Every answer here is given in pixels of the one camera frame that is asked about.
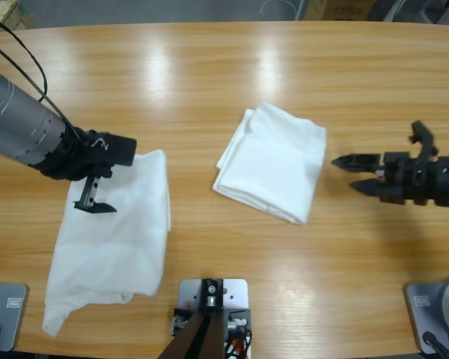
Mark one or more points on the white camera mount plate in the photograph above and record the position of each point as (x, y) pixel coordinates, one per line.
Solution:
(235, 291)

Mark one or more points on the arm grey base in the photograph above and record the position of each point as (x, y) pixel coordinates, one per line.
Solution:
(426, 310)
(7, 314)

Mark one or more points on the light wooden box stack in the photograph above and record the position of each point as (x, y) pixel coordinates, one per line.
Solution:
(3, 15)

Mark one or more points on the white t-shirt with small logo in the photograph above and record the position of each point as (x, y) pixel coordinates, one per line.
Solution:
(273, 164)

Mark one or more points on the dark camera post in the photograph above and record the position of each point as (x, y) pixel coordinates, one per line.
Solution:
(198, 336)

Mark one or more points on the grey metal frame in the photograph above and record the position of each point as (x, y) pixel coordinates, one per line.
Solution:
(445, 11)

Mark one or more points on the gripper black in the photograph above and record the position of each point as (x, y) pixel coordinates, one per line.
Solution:
(415, 179)
(78, 157)

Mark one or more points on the black post clamp bracket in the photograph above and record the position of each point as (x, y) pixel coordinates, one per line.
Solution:
(243, 314)

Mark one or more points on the brown cardboard box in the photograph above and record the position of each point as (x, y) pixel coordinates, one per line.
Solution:
(346, 9)

